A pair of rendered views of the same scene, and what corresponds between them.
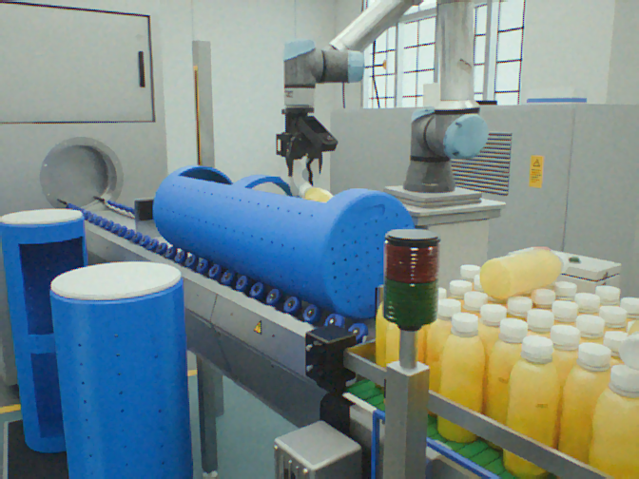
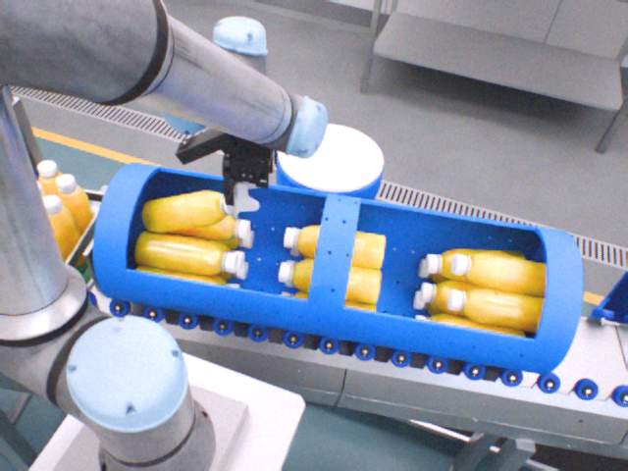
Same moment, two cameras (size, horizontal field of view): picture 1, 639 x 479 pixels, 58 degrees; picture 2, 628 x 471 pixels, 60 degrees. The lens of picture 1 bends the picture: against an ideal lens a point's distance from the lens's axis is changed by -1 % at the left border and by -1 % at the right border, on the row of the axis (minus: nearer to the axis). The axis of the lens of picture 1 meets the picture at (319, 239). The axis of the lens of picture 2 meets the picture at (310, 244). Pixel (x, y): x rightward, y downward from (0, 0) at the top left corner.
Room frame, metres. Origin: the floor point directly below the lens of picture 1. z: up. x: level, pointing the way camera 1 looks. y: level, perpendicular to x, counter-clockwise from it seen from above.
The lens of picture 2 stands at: (2.01, -0.40, 1.92)
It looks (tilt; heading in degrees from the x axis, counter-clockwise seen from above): 48 degrees down; 133
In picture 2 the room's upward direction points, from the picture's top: 6 degrees clockwise
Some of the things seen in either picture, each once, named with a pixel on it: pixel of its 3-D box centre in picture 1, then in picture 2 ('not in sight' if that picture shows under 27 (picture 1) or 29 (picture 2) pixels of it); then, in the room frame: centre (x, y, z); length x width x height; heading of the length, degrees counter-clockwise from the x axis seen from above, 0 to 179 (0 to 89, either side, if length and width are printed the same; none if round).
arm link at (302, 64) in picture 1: (300, 64); (239, 62); (1.42, 0.04, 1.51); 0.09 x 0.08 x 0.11; 108
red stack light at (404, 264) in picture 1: (412, 258); not in sight; (0.64, -0.11, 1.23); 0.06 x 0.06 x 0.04
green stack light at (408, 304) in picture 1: (410, 296); not in sight; (0.64, -0.11, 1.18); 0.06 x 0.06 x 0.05
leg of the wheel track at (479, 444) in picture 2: not in sight; (484, 438); (1.95, 0.54, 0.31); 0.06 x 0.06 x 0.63; 38
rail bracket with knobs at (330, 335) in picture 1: (332, 357); not in sight; (1.01, -0.02, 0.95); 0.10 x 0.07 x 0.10; 128
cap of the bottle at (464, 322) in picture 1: (465, 322); not in sight; (0.83, -0.22, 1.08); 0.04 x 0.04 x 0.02
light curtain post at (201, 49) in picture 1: (208, 239); not in sight; (2.55, 0.50, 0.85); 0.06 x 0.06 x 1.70; 38
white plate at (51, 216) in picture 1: (42, 217); not in sight; (2.10, 1.02, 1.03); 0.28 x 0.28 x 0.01
